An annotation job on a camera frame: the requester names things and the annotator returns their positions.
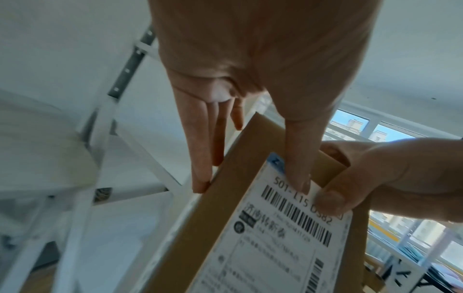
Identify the small brown cardboard box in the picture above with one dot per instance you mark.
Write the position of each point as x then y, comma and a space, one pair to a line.
372, 274

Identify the white framed window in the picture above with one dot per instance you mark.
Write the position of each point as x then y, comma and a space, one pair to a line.
405, 237

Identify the white metal shelf rack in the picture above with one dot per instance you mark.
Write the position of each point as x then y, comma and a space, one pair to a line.
97, 148

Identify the person's right hand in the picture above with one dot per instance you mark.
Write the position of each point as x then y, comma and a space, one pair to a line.
405, 174

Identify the brown cardboard box with label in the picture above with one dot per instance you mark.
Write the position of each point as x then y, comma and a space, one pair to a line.
231, 229

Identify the person's left hand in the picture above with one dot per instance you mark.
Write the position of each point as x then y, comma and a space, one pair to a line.
260, 51

